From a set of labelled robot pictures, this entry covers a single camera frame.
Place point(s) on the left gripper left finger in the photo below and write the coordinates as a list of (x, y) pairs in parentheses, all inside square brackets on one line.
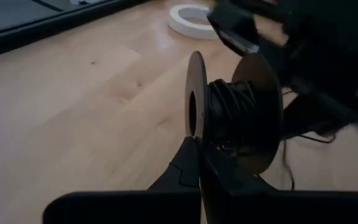
[(166, 205)]

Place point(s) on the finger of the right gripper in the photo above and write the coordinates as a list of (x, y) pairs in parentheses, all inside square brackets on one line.
[(300, 115), (325, 129)]

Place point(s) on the white tape roll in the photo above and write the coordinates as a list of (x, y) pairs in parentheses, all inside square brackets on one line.
[(179, 26)]

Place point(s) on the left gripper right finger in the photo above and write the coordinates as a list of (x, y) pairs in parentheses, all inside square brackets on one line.
[(259, 205)]

